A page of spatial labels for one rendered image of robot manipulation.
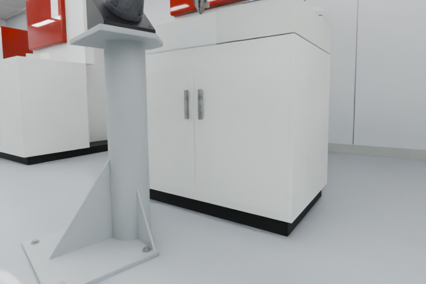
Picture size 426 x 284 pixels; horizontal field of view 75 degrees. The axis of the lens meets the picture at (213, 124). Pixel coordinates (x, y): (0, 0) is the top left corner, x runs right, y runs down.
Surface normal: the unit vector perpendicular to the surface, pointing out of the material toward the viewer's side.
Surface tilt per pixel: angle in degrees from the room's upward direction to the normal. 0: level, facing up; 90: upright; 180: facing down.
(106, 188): 90
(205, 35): 90
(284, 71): 90
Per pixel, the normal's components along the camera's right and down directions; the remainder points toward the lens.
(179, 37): -0.56, 0.07
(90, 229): 0.68, 0.06
